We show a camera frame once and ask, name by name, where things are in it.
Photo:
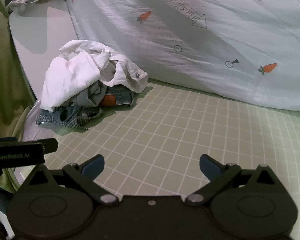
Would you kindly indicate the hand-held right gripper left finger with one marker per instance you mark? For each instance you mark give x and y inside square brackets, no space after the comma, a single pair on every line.
[93,165]

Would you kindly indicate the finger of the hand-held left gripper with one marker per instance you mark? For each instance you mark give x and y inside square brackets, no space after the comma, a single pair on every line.
[50,145]

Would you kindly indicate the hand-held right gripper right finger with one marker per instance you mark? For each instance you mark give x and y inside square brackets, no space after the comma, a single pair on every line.
[210,166]

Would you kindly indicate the white garment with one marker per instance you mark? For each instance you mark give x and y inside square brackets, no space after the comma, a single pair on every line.
[72,77]

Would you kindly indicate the clear plastic bag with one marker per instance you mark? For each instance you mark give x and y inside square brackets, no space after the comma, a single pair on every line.
[31,125]

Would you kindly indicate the blue checked garment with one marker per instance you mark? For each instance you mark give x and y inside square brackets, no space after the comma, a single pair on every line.
[72,121]

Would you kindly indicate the grey crumpled garment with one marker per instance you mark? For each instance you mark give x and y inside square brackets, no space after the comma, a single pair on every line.
[90,96]

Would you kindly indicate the blue denim garment orange patch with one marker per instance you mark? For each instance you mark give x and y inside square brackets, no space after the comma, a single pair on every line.
[117,97]

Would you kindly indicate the green curtain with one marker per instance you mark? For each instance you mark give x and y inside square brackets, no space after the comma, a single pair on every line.
[2,67]

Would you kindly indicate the carrot print duvet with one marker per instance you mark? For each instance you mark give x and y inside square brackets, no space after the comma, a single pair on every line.
[190,42]

